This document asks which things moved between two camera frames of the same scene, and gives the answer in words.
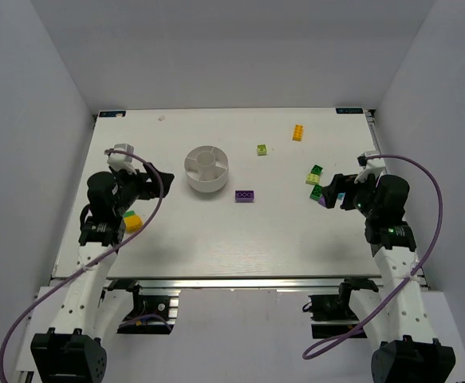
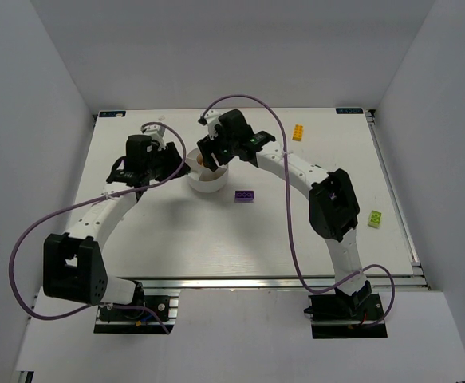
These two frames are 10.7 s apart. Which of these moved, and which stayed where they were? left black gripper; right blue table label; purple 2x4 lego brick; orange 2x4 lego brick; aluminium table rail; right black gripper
Moved: left black gripper; right black gripper
Stayed: purple 2x4 lego brick; aluminium table rail; orange 2x4 lego brick; right blue table label
